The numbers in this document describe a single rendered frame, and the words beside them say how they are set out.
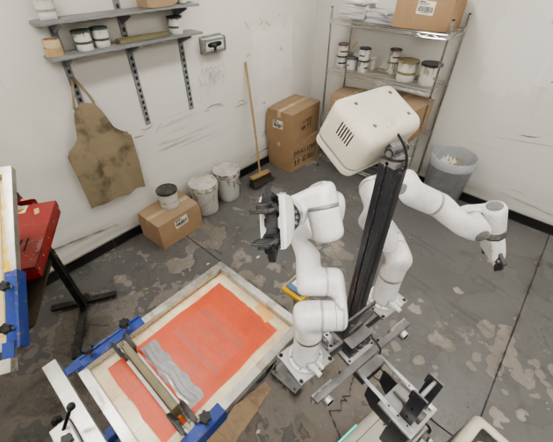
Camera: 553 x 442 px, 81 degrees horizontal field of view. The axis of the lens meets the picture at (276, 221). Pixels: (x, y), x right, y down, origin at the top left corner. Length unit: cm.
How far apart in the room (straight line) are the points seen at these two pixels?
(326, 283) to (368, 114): 53
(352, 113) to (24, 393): 276
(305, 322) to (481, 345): 216
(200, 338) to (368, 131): 117
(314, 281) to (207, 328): 71
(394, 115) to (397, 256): 58
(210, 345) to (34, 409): 160
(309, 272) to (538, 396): 224
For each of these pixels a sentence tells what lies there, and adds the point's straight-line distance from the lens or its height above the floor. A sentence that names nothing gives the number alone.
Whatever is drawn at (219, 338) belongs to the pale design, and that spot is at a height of 96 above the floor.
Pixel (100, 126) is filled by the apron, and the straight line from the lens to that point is 304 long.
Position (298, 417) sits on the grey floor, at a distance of 244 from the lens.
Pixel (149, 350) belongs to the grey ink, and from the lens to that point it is 162.
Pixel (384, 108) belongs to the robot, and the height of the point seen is 201.
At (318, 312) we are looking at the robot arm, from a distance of 104.
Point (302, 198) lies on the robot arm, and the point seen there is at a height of 187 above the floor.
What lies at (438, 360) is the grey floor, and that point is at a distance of 283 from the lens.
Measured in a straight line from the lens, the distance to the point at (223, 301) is 169.
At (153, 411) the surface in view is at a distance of 150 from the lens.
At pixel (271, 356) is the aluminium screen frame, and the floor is 99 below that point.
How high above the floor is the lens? 230
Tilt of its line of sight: 40 degrees down
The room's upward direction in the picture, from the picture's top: straight up
